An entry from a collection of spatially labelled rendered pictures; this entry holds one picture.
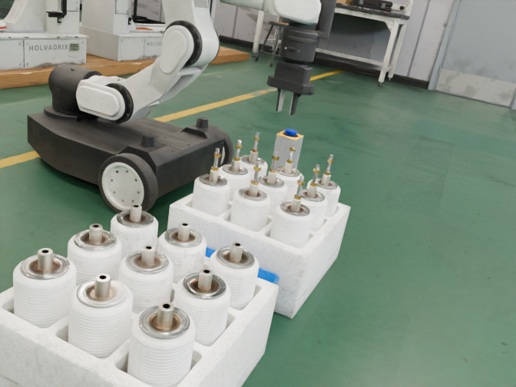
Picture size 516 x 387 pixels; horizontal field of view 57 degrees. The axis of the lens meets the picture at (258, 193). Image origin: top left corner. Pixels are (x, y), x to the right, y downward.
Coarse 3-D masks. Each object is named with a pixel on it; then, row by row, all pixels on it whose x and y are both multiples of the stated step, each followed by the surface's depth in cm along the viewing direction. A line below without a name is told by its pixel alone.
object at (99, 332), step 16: (80, 304) 72; (128, 304) 75; (80, 320) 72; (96, 320) 72; (112, 320) 73; (128, 320) 76; (80, 336) 73; (96, 336) 73; (112, 336) 74; (128, 336) 78; (96, 352) 74; (112, 352) 75
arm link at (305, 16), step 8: (264, 0) 112; (272, 0) 110; (280, 0) 109; (288, 0) 109; (296, 0) 109; (304, 0) 109; (312, 0) 109; (264, 8) 113; (272, 8) 111; (280, 8) 110; (288, 8) 110; (296, 8) 110; (304, 8) 110; (312, 8) 110; (320, 8) 110; (288, 16) 111; (296, 16) 110; (304, 16) 110; (312, 16) 110
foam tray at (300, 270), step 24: (192, 216) 123; (336, 216) 136; (216, 240) 122; (240, 240) 118; (264, 240) 116; (312, 240) 120; (336, 240) 141; (264, 264) 117; (288, 264) 114; (312, 264) 119; (288, 288) 116; (312, 288) 129; (288, 312) 118
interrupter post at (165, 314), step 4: (160, 304) 71; (164, 304) 71; (168, 304) 71; (172, 304) 71; (160, 308) 70; (164, 308) 70; (168, 308) 70; (172, 308) 70; (160, 312) 70; (164, 312) 70; (168, 312) 70; (172, 312) 70; (160, 316) 70; (164, 316) 70; (168, 316) 70; (172, 316) 71; (160, 320) 70; (164, 320) 70; (168, 320) 70; (160, 324) 70; (164, 324) 70; (168, 324) 71
